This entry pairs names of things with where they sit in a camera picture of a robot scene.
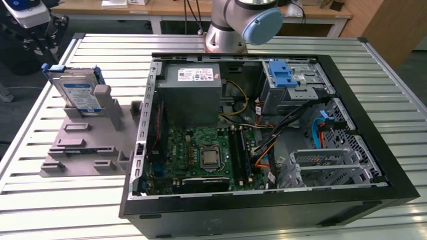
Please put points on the black PC case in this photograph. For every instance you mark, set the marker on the black PC case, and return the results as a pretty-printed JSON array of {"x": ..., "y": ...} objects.
[{"x": 234, "y": 220}]

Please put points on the large white box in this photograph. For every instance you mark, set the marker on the large white box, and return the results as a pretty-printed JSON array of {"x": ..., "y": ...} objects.
[{"x": 114, "y": 3}]

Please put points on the silver CPU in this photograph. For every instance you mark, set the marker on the silver CPU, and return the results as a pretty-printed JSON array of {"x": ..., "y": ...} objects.
[{"x": 210, "y": 158}]

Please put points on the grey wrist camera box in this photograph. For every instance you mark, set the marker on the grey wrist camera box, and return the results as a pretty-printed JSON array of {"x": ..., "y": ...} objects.
[{"x": 29, "y": 13}]

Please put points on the CPU socket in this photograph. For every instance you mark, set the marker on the CPU socket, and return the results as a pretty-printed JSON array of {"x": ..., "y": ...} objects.
[{"x": 211, "y": 170}]

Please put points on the black desk device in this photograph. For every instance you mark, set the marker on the black desk device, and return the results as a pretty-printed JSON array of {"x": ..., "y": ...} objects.
[{"x": 338, "y": 6}]

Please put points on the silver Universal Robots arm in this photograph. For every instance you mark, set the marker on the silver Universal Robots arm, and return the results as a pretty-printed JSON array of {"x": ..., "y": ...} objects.
[{"x": 227, "y": 37}]

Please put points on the blue plastic drive latch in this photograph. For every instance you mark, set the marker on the blue plastic drive latch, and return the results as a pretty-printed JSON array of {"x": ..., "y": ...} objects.
[{"x": 280, "y": 72}]

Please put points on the grey parts rack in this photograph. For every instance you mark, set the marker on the grey parts rack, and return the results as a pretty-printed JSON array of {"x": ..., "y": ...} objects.
[{"x": 100, "y": 140}]

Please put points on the wooden desk white legs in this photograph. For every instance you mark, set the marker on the wooden desk white legs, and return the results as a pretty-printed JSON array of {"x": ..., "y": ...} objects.
[{"x": 167, "y": 7}]

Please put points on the wooden cabinet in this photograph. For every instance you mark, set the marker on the wooden cabinet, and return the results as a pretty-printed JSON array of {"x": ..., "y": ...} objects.
[{"x": 396, "y": 30}]

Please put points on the black graphics card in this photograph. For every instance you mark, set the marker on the black graphics card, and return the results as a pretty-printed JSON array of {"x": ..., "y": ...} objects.
[{"x": 203, "y": 184}]

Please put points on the grey power supply unit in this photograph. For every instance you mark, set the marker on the grey power supply unit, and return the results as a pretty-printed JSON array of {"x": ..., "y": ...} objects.
[{"x": 190, "y": 105}]

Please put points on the metal drive cage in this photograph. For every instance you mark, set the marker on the metal drive cage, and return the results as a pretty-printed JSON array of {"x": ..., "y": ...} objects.
[{"x": 300, "y": 93}]

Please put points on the hard disk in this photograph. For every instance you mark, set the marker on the hard disk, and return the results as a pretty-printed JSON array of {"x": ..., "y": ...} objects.
[{"x": 77, "y": 92}]

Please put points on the metal disk bay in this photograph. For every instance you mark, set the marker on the metal disk bay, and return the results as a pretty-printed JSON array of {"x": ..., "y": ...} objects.
[{"x": 334, "y": 167}]

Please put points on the green motherboard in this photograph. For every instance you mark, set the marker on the green motherboard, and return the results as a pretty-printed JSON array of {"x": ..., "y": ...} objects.
[{"x": 187, "y": 140}]

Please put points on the grey metal foot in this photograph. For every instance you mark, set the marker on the grey metal foot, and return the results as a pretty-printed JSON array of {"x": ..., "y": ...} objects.
[{"x": 5, "y": 93}]

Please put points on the black RAM stick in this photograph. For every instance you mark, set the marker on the black RAM stick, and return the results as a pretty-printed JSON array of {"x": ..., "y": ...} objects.
[{"x": 238, "y": 160}]

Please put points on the small white box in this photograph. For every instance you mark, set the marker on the small white box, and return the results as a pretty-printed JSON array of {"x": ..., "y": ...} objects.
[{"x": 138, "y": 2}]

